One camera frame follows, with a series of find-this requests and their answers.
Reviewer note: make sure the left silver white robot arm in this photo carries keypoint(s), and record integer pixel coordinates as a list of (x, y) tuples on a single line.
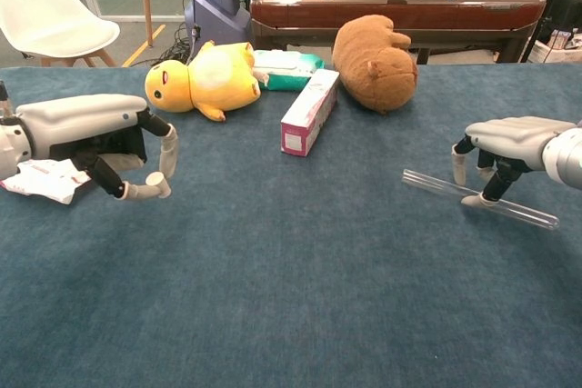
[(11, 147)]

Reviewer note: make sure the white printed carton box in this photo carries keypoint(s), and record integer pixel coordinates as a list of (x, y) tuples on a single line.
[(559, 49)]

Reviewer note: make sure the pink white carton box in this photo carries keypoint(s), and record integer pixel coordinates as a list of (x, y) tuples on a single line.
[(309, 111)]

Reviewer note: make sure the brown capybara plush toy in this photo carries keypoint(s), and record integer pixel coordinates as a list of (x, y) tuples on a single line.
[(373, 70)]

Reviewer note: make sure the white red crumpled snack bag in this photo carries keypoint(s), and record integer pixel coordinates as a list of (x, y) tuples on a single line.
[(41, 181)]

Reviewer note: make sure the yellow duck plush toy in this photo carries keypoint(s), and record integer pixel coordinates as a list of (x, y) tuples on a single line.
[(218, 79)]

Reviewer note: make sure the black tripod leg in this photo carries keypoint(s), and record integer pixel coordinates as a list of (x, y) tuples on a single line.
[(530, 45)]

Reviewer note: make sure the green white wet wipes pack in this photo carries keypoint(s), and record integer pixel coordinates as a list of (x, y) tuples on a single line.
[(286, 70)]

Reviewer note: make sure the blue felt table cloth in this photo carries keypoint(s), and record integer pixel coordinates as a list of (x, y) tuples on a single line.
[(291, 292)]

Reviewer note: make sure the left grey five-finger robot hand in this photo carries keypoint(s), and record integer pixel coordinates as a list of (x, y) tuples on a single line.
[(82, 120)]

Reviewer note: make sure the white shell chair wooden legs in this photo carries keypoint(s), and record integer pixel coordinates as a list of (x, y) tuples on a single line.
[(45, 11)]

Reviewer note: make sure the clear glass test tube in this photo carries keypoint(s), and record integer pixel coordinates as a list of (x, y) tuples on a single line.
[(527, 214)]

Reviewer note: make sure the brown mahjong table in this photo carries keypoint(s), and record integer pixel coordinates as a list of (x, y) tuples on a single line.
[(409, 11)]

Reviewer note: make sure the small white rubber stopper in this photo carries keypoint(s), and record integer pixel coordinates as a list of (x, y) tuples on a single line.
[(159, 183)]

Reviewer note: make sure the purple grey robot base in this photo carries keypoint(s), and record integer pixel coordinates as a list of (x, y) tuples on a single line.
[(218, 6)]

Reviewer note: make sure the black equipment case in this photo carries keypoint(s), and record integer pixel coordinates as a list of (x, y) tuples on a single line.
[(566, 11)]

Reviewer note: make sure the right grey five-finger robot hand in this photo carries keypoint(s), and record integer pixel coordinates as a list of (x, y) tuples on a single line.
[(514, 133)]

